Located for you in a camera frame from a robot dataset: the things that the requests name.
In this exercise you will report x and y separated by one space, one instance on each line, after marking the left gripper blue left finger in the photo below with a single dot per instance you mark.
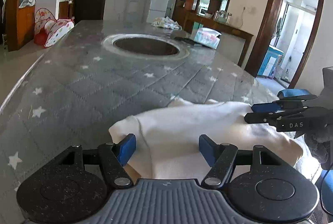
113 158

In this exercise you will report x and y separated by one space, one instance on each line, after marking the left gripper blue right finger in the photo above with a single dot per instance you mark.
220 158

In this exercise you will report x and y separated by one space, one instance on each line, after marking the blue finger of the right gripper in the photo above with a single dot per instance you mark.
270 117
287 103

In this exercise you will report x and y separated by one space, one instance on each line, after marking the white cream garment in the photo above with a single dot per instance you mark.
168 138

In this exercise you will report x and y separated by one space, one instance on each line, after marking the blue cushion chair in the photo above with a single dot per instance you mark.
296 93

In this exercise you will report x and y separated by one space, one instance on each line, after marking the grey star quilted table cover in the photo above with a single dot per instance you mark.
75 91

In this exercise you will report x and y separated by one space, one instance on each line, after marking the tissue pack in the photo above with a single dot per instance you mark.
207 37

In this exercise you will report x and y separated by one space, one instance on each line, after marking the black remote on table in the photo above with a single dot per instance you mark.
187 40

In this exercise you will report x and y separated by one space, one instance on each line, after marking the round black table hotplate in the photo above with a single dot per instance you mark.
144 46

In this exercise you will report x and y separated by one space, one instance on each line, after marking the wooden sideboard cabinet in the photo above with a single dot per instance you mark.
194 14

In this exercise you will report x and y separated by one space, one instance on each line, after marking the crumpled patterned cloth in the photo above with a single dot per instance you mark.
166 23

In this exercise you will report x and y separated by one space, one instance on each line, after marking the water dispenser with blue bottle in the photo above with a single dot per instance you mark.
131 11

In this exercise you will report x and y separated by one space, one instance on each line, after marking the polka dot play tent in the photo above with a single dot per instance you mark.
48 30

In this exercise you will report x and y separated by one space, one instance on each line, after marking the white refrigerator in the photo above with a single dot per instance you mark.
156 9

